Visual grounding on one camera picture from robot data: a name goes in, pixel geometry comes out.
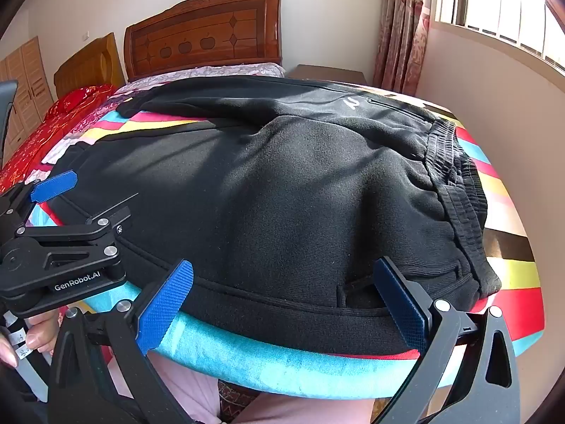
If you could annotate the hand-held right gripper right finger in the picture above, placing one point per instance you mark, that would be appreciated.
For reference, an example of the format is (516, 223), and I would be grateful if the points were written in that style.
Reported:
(401, 307)

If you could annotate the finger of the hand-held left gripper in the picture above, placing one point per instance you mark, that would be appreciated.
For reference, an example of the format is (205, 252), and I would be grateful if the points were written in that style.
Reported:
(84, 229)
(53, 186)

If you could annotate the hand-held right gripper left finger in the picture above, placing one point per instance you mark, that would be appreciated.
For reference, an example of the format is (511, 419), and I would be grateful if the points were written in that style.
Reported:
(165, 307)

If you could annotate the black pants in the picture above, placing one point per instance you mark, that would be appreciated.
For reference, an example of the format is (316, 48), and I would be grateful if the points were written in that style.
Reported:
(282, 194)

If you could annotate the person's left hand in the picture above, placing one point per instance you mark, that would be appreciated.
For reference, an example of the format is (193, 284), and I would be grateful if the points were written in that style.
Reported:
(40, 331)

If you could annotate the red embroidered bedding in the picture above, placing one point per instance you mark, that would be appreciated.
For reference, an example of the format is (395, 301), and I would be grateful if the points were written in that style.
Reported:
(44, 132)

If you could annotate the person's pink clothing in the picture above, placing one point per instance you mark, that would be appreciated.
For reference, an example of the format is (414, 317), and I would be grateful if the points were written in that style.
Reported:
(185, 391)

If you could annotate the dark grey bar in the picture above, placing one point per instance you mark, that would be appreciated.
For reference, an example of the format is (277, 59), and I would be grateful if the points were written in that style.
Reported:
(9, 106)

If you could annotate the colourful striped blanket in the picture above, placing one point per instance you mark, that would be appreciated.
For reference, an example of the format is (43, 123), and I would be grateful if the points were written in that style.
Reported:
(247, 364)

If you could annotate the light wooden wardrobe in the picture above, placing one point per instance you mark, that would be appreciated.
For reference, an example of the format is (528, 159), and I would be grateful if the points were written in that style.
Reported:
(31, 79)

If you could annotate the patterned dark red cloth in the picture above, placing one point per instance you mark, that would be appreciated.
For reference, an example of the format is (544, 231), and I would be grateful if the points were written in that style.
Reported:
(236, 402)

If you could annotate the light wooden headboard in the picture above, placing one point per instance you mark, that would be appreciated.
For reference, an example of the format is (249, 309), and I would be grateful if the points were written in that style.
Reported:
(88, 66)

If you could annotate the dark carved wooden headboard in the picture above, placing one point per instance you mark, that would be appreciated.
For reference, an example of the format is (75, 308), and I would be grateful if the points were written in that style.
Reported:
(198, 39)

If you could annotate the wooden nightstand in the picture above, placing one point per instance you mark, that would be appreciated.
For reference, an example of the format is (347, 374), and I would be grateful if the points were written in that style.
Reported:
(326, 74)

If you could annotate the pink floral curtain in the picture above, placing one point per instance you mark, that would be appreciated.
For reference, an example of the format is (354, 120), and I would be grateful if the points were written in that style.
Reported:
(401, 31)

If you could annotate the window with grille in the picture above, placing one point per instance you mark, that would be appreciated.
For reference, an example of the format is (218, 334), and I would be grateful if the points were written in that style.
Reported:
(499, 4)

